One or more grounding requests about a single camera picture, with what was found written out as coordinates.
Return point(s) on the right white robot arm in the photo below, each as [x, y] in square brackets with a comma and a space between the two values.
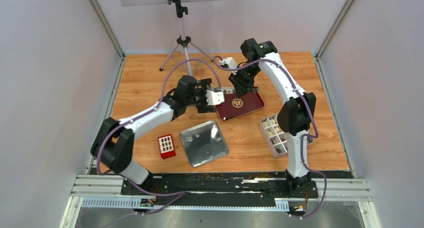
[296, 116]

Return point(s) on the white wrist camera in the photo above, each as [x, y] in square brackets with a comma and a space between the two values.
[228, 64]
[214, 98]

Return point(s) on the red lacquer tray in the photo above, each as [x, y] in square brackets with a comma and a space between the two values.
[234, 107]

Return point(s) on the silver tin lid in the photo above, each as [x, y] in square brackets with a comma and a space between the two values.
[203, 143]

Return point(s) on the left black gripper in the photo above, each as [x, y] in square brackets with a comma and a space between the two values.
[205, 85]

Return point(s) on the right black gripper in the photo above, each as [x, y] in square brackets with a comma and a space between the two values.
[240, 84]

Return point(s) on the red small box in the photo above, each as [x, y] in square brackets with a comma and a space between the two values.
[166, 146]

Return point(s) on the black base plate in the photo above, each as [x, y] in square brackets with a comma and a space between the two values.
[247, 189]

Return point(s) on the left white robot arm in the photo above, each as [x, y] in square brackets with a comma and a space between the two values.
[114, 142]

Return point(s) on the grey tripod stand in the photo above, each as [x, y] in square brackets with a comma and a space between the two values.
[183, 40]

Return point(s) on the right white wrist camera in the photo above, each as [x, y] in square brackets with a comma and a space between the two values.
[228, 64]

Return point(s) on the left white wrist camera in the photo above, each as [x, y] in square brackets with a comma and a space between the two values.
[214, 98]

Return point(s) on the silver compartment tin box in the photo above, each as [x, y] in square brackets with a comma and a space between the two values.
[274, 136]

